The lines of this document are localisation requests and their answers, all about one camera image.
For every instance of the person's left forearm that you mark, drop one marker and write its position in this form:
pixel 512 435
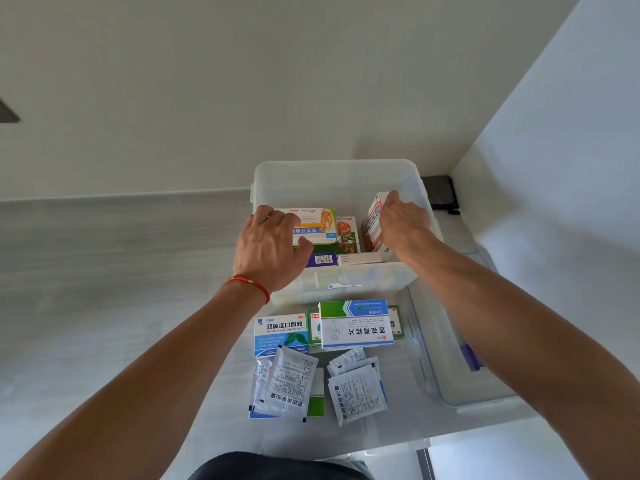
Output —
pixel 125 394

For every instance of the grey wall socket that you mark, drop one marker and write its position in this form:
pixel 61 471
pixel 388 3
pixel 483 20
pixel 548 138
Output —
pixel 7 114

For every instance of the person's left hand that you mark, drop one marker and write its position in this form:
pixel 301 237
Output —
pixel 270 254

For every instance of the person's right forearm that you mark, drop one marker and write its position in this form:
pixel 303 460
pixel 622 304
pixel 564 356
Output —
pixel 500 334

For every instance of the person's dark clothing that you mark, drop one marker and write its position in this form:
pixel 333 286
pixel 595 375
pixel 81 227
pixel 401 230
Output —
pixel 275 469

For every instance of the person's right hand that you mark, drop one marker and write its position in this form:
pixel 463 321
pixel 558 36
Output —
pixel 405 227

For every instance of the white lower cabinet front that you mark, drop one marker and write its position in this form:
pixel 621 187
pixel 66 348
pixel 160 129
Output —
pixel 500 459

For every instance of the white blue green medicine box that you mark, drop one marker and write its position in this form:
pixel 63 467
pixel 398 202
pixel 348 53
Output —
pixel 316 402
pixel 355 327

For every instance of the blue leaf print medicine box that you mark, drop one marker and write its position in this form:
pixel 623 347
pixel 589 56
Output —
pixel 280 334

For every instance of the clear plastic storage box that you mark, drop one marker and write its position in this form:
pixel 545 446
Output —
pixel 330 179

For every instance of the red cartoon print medicine box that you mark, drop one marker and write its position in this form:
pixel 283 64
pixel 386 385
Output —
pixel 372 224

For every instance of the yellow orange figure medicine box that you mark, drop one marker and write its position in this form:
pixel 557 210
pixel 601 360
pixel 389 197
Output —
pixel 315 224

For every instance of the white medicine sachet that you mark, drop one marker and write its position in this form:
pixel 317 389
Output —
pixel 357 394
pixel 287 384
pixel 372 365
pixel 260 379
pixel 347 357

